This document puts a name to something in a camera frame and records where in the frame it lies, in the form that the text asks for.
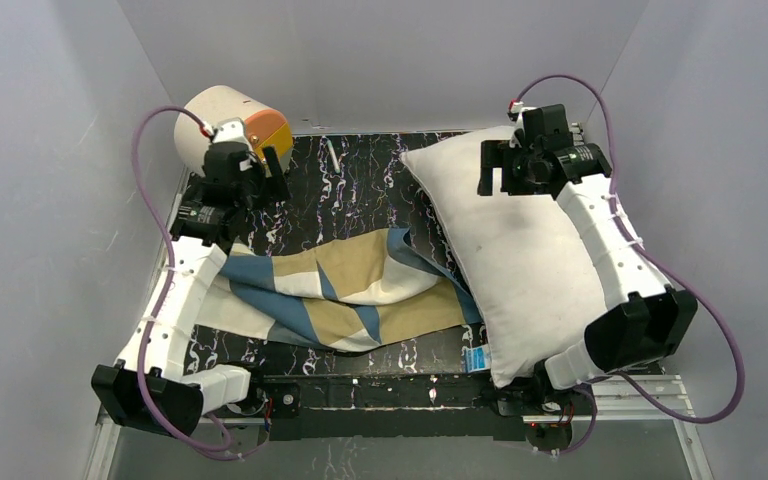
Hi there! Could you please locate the round cream drawer cabinet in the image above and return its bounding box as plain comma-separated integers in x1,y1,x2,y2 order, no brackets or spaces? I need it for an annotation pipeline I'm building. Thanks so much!
173,85,293,175

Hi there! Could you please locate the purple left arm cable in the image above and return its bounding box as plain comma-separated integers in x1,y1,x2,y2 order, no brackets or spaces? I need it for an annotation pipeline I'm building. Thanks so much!
130,105,253,463

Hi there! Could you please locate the blue pillow label tag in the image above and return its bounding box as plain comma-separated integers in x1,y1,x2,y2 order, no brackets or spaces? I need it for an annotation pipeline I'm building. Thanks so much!
462,344,492,373

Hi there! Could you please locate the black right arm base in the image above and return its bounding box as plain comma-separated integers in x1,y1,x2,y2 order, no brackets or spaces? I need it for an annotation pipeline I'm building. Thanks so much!
479,368,598,458

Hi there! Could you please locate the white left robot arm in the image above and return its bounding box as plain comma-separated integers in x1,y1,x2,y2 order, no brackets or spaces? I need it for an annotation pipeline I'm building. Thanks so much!
91,141,481,442

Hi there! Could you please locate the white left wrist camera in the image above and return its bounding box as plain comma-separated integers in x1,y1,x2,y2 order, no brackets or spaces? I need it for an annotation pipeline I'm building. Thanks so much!
201,118,252,149

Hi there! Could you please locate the aluminium table frame rail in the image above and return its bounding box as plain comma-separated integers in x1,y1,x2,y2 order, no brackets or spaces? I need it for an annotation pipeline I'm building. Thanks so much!
83,122,717,480

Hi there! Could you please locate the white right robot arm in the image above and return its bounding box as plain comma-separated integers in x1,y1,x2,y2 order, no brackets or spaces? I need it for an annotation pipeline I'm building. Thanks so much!
481,101,699,391

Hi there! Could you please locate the white pillow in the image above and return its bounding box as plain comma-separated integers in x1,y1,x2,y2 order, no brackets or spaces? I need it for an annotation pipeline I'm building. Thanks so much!
401,126,607,388

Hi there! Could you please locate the blue beige white pillowcase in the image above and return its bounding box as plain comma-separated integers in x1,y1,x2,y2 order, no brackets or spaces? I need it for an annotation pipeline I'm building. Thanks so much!
196,228,482,353

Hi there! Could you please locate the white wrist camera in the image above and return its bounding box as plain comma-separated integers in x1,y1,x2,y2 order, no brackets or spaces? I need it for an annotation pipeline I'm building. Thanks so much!
507,99,536,149
201,118,252,149

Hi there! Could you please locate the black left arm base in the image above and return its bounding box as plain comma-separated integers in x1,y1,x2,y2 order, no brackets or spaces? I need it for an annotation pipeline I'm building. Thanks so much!
212,377,301,447

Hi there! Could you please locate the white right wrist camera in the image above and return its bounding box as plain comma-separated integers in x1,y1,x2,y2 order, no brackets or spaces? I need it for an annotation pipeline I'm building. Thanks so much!
507,99,536,149

